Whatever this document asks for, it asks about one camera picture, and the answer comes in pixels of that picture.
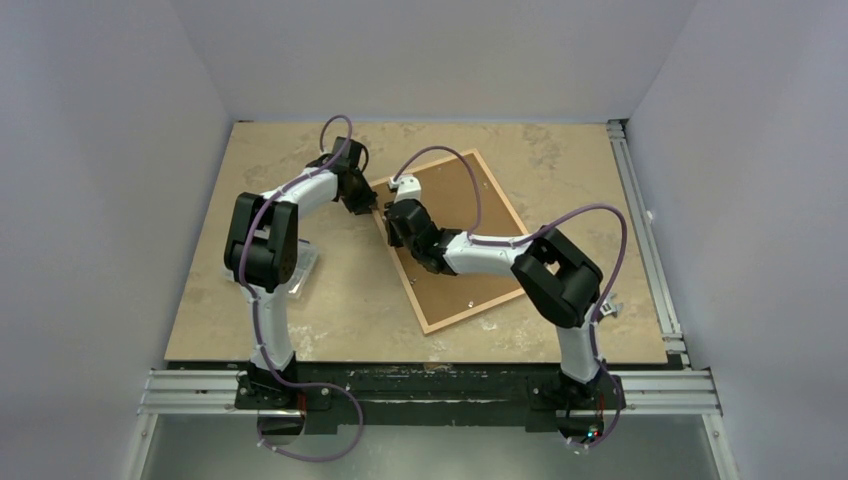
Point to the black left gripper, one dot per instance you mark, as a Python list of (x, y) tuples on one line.
[(365, 206)]

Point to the aluminium front rail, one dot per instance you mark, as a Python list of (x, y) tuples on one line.
[(646, 392)]

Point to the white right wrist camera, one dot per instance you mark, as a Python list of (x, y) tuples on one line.
[(405, 187)]

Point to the clear plastic screw box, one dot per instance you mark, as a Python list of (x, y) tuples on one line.
[(307, 256)]

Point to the aluminium side rail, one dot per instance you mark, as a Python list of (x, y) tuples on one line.
[(672, 332)]

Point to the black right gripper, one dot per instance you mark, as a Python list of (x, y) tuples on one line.
[(395, 225)]

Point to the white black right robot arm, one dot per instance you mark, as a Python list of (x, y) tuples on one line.
[(559, 279)]

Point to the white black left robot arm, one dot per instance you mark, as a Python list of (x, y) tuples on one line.
[(262, 249)]

